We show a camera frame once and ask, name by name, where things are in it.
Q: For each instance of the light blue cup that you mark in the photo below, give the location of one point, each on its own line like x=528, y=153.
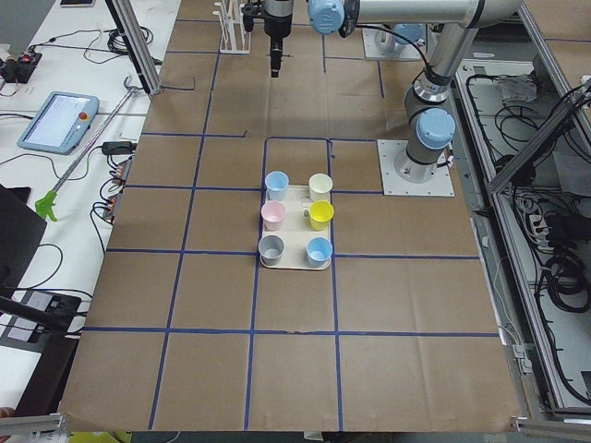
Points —
x=276, y=184
x=319, y=252

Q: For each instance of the aluminium frame post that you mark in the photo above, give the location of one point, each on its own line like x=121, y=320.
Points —
x=128, y=26

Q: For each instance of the metal reacher grabber tool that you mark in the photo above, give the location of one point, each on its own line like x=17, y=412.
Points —
x=44, y=206

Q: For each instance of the black power adapter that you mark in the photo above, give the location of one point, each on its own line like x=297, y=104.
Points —
x=118, y=147

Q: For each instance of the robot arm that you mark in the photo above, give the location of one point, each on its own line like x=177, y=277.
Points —
x=431, y=128

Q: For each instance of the white wire cup rack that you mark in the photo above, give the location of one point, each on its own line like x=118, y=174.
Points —
x=235, y=39

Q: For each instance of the yellow cup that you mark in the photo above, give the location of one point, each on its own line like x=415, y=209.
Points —
x=320, y=214

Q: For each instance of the blue teach pendant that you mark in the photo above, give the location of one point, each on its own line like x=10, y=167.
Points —
x=60, y=124

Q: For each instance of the pink cup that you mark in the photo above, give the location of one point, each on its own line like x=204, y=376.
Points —
x=273, y=214

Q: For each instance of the grey cup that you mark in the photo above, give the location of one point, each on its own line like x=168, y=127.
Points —
x=271, y=248

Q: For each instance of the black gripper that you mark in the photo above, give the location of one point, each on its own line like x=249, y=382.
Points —
x=276, y=25

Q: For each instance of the white cup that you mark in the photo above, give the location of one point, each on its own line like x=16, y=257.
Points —
x=320, y=187

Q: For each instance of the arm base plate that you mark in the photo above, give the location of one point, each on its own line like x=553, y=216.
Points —
x=402, y=177
x=381, y=45

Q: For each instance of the cream serving tray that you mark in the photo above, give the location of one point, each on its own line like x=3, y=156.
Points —
x=296, y=231

